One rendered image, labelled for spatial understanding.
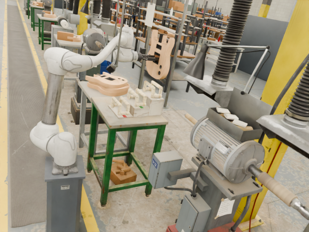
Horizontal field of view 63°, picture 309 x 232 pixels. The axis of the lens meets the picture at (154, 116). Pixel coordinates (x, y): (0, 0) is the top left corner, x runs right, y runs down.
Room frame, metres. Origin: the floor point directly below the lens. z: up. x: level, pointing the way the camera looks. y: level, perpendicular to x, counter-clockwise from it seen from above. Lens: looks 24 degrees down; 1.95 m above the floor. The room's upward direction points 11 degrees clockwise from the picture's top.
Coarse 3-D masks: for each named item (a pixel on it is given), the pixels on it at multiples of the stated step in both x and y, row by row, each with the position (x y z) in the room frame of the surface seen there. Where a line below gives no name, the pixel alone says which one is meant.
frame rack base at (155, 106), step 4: (144, 92) 2.38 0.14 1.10; (148, 92) 2.40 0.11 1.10; (140, 96) 2.38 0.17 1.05; (148, 96) 2.28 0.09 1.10; (148, 100) 2.25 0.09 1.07; (152, 100) 2.22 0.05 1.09; (156, 100) 2.24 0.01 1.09; (160, 100) 2.27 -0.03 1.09; (148, 104) 2.24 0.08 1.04; (152, 104) 2.22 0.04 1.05; (156, 104) 2.25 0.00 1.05; (160, 104) 2.28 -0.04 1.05; (152, 108) 2.23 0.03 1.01; (156, 108) 2.25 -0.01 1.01; (160, 108) 2.28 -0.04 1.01; (152, 112) 2.23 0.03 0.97; (156, 112) 2.26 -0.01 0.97; (160, 112) 2.29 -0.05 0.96
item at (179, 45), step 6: (186, 0) 4.81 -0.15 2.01; (186, 6) 4.80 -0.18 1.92; (180, 30) 4.80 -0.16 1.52; (180, 36) 4.81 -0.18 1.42; (180, 42) 4.80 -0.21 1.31; (180, 48) 4.81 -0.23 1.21; (174, 54) 4.82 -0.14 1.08; (174, 60) 4.80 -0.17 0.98; (174, 66) 4.81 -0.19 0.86; (168, 84) 4.82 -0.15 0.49; (168, 90) 4.80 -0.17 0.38; (168, 108) 4.80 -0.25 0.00
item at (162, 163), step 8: (160, 152) 1.32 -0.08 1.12; (168, 152) 1.33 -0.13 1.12; (176, 152) 1.35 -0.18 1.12; (152, 160) 1.29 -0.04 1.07; (160, 160) 1.23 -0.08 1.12; (168, 160) 1.25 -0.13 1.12; (176, 160) 1.27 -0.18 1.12; (152, 168) 1.27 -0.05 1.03; (160, 168) 1.22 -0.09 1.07; (168, 168) 1.25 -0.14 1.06; (176, 168) 1.28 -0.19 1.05; (152, 176) 1.26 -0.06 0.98; (160, 176) 1.23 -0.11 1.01; (152, 184) 1.24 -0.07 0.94; (160, 184) 1.23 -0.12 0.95; (168, 184) 1.27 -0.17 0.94; (192, 192) 1.21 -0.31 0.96
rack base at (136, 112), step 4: (128, 100) 2.28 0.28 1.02; (132, 100) 2.30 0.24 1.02; (140, 100) 2.34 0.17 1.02; (124, 104) 2.29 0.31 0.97; (132, 104) 2.20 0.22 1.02; (132, 108) 2.15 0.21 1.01; (136, 108) 2.13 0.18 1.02; (140, 108) 2.15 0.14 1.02; (144, 108) 2.18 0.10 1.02; (148, 108) 2.20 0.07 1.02; (132, 112) 2.14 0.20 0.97; (136, 112) 2.13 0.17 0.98; (140, 112) 2.16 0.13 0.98; (144, 112) 2.18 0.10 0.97; (148, 112) 2.21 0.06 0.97; (136, 116) 2.14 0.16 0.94; (140, 116) 2.16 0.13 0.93
